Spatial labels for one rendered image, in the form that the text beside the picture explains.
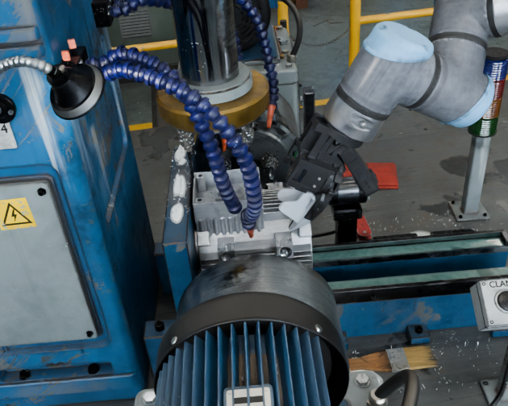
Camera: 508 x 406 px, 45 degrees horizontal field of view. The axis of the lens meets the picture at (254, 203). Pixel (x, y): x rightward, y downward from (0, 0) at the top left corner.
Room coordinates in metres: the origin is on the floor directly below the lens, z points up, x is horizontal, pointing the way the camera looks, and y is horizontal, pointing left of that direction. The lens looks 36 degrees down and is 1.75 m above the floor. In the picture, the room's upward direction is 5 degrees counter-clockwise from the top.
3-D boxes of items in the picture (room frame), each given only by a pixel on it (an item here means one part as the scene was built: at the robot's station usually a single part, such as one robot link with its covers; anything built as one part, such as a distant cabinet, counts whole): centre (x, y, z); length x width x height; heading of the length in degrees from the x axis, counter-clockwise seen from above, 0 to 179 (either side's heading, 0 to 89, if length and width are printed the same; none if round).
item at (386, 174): (1.38, -0.32, 0.80); 0.15 x 0.12 x 0.01; 80
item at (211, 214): (0.89, 0.05, 1.11); 0.12 x 0.11 x 0.07; 90
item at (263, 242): (0.89, 0.01, 1.02); 0.20 x 0.19 x 0.19; 90
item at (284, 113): (1.22, 0.01, 1.04); 0.41 x 0.25 x 0.25; 0
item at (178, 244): (0.89, 0.17, 0.97); 0.30 x 0.11 x 0.34; 0
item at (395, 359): (0.75, -0.22, 0.80); 0.21 x 0.05 x 0.01; 91
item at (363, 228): (1.15, -0.26, 0.81); 0.09 x 0.03 x 0.02; 4
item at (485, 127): (1.19, -0.53, 1.05); 0.06 x 0.06 x 0.04
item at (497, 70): (1.19, -0.53, 1.19); 0.06 x 0.06 x 0.04
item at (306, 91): (1.03, -0.12, 1.12); 0.04 x 0.03 x 0.26; 90
